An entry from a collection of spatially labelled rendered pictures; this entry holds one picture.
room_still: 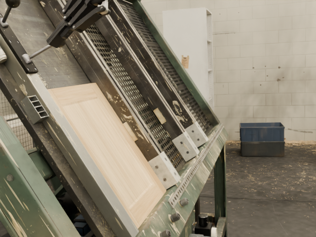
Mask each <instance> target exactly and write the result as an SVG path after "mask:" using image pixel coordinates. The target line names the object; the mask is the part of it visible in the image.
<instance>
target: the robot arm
mask: <svg viewBox="0 0 316 237"><path fill-rule="evenodd" d="M109 2H110V0H68V1H67V3H66V5H65V6H64V8H63V10H62V13H63V14H64V17H63V20H62V21H61V22H60V24H59V25H58V26H57V28H56V30H55V31H54V32H53V33H52V34H51V35H50V37H49V38H48V39H47V40H46V41H47V43H48V44H49V45H51V46H53V47H55V48H58V47H59V46H60V45H61V44H62V43H63V41H64V40H66V39H67V38H68V37H69V36H70V35H71V34H72V33H73V32H74V31H77V32H79V33H82V32H83V31H84V30H86V29H87V28H88V27H90V26H91V25H92V24H94V23H95V22H96V21H98V20H99V19H100V18H102V17H103V16H106V15H109V14H110V12H111V11H110V10H109V9H108V3H109ZM68 10H69V11H68Z"/></svg>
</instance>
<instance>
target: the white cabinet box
mask: <svg viewBox="0 0 316 237"><path fill-rule="evenodd" d="M162 13H163V35H164V38H165V39H166V41H167V42H168V44H169V46H170V47H171V49H172V50H173V51H174V53H175V54H176V56H177V57H178V59H179V60H180V62H181V63H182V65H183V67H184V68H185V70H186V71H187V73H188V74H189V75H190V77H191V78H192V80H193V82H194V83H195V85H196V86H197V88H198V89H199V91H200V92H201V94H202V95H203V97H204V98H205V100H206V101H207V103H208V104H209V106H210V107H211V109H212V110H213V112H214V93H213V36H212V13H211V12H210V11H209V10H208V9H207V8H190V9H179V10H168V11H162Z"/></svg>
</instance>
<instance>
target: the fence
mask: <svg viewBox="0 0 316 237"><path fill-rule="evenodd" d="M0 46H1V48H2V50H3V51H4V53H5V54H6V56H7V60H6V61H5V62H4V64H5V66H6V67H7V69H8V70H9V72H10V73H11V75H12V76H13V78H14V79H15V81H16V82H17V84H18V86H19V87H20V88H21V90H22V92H23V93H24V95H25V96H33V95H36V97H37V98H38V100H39V101H40V103H41V104H42V106H43V107H44V109H45V110H46V112H47V114H48V115H49V117H48V118H46V119H45V120H44V121H43V122H42V123H43V124H44V126H45V127H46V129H47V130H48V132H49V133H50V135H51V136H52V138H53V139H54V141H55V142H56V144H57V146H58V147H59V149H60V150H61V152H62V153H63V155H64V156H65V158H66V159H67V161H68V163H69V164H70V166H71V167H72V169H73V171H74V172H75V174H76V175H77V176H78V178H79V180H80V181H81V183H82V184H83V186H84V187H85V189H86V190H87V192H88V193H89V195H90V197H91V198H92V200H93V201H94V203H95V204H96V206H97V207H98V209H99V210H100V212H101V214H102V215H103V217H104V218H105V220H106V221H107V223H108V224H109V226H110V227H111V229H112V231H113V232H114V234H115V235H116V237H135V236H136V235H137V234H138V232H139V230H138V228H137V227H136V226H135V224H134V222H133V221H132V219H131V218H130V216H129V215H128V213H127V212H126V210H125V209H124V207H123V206H122V204H121V202H120V201H119V199H118V198H117V196H116V195H115V193H114V192H113V190H112V189H111V187H110V186H109V184H108V183H107V181H106V179H105V178H104V176H103V175H102V173H101V172H100V170H99V169H98V167H97V166H96V164H95V162H94V161H93V160H92V158H91V157H90V155H89V153H88V152H87V150H86V149H85V147H84V146H83V144H82V142H81V141H80V139H79V138H78V137H77V135H76V133H75V132H74V130H73V129H72V127H71V126H70V124H69V122H68V121H67V119H66V118H65V116H64V115H63V113H62V112H61V110H60V109H59V107H58V106H57V104H56V103H55V101H54V99H53V98H52V96H51V95H50V93H49V92H48V90H47V89H46V87H45V86H44V84H43V83H42V81H41V80H40V78H39V77H38V75H37V74H36V73H30V74H26V73H25V71H24V70H23V68H22V66H21V65H20V63H19V62H18V60H17V59H16V57H15V56H14V54H13V53H12V51H11V50H10V48H9V46H8V45H7V43H6V42H5V40H4V39H3V37H2V36H1V34H0Z"/></svg>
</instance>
